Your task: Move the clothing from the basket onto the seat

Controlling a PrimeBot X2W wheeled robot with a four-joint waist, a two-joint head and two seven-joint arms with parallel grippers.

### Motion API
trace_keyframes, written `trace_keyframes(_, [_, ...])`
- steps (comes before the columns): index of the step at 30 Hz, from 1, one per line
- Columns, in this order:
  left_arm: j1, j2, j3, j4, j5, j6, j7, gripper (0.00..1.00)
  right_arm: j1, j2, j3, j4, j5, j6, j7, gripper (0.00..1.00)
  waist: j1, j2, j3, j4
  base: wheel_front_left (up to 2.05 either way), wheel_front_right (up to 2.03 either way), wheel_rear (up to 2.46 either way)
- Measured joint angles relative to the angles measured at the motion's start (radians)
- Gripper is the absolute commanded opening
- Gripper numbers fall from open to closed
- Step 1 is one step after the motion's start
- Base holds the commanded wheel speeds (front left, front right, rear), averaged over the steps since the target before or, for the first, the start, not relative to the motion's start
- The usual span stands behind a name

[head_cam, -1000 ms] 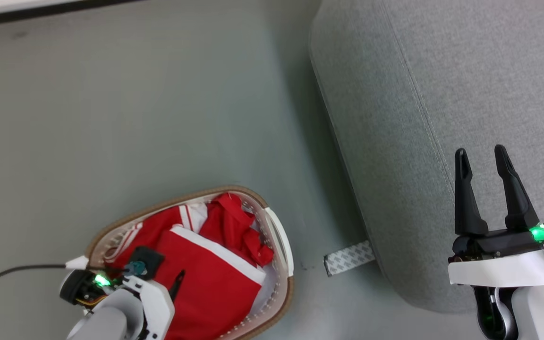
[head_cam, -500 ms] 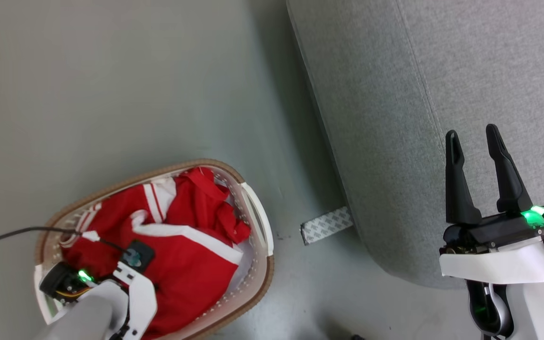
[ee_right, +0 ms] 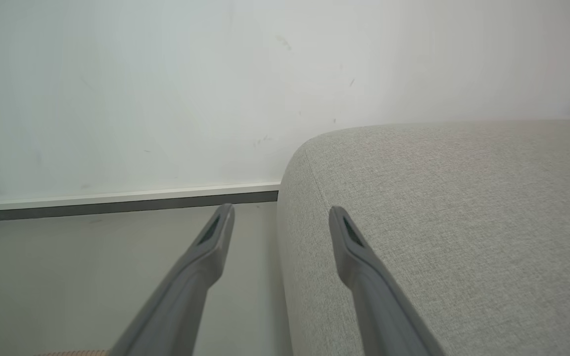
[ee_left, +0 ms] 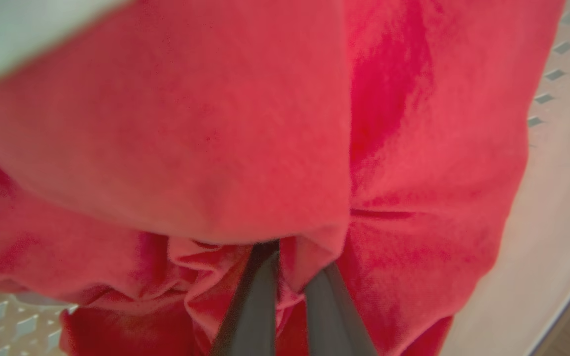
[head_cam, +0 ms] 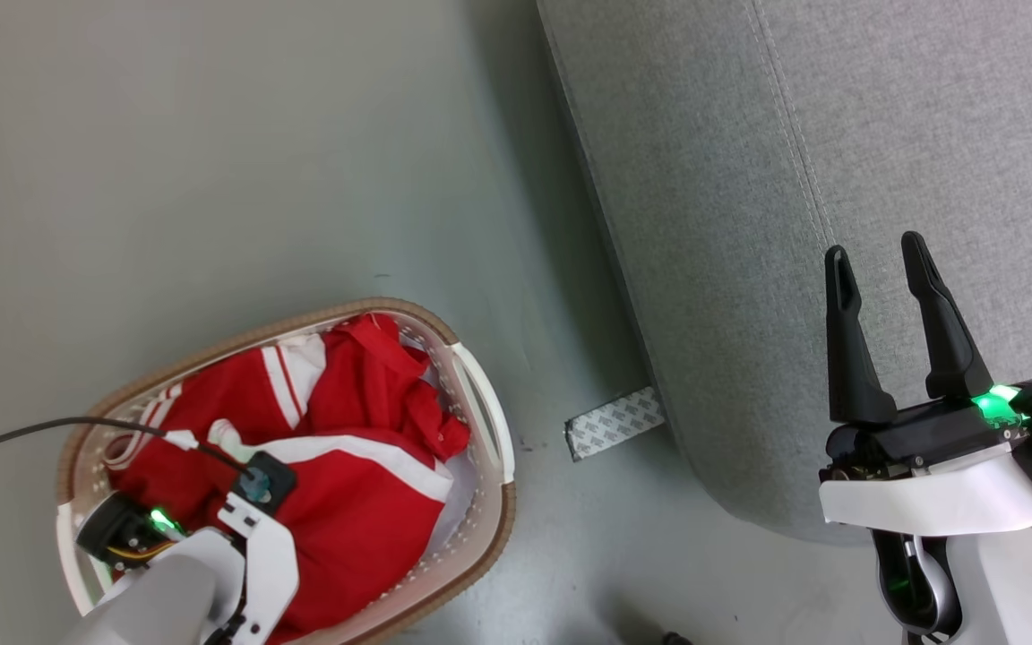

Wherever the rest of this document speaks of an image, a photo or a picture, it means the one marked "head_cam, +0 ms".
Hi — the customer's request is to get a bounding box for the thin black cable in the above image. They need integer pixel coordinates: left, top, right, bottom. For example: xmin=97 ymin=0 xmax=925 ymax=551
xmin=0 ymin=417 xmax=257 ymax=480

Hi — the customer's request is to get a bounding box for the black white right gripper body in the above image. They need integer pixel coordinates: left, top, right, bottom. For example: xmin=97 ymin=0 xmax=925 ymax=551
xmin=819 ymin=385 xmax=1032 ymax=538

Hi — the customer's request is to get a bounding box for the white patterned tape strip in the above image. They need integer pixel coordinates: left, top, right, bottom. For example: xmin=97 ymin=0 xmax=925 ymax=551
xmin=565 ymin=387 xmax=667 ymax=463

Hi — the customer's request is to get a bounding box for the white laundry basket brown rim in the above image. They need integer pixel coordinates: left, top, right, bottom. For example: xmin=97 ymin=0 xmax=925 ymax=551
xmin=55 ymin=297 xmax=517 ymax=645

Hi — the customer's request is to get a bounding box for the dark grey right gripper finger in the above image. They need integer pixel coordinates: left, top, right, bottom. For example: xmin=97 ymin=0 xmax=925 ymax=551
xmin=901 ymin=231 xmax=993 ymax=400
xmin=825 ymin=245 xmax=899 ymax=426

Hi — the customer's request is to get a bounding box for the red jersey shirt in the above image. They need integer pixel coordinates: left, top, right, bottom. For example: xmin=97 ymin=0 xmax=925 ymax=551
xmin=305 ymin=314 xmax=472 ymax=462

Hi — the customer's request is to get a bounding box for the grey fabric sofa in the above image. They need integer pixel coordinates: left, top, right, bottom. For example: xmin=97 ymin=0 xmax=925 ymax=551
xmin=536 ymin=0 xmax=1032 ymax=547

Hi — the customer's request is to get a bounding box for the red garment with white stripes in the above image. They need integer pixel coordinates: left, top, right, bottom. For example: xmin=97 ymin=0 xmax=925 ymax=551
xmin=104 ymin=345 xmax=454 ymax=644

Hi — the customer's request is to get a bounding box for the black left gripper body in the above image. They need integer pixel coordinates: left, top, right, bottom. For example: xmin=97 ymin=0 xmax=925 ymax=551
xmin=77 ymin=493 xmax=185 ymax=567

